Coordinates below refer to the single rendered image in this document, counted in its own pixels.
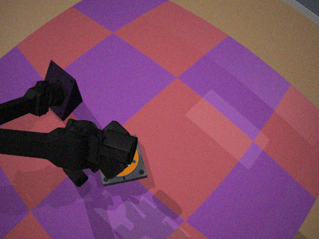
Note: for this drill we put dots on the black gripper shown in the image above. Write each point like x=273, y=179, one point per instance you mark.
x=78, y=177

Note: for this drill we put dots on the orange round plate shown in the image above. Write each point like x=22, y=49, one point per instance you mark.
x=131, y=167

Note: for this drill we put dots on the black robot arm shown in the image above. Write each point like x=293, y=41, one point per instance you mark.
x=66, y=147

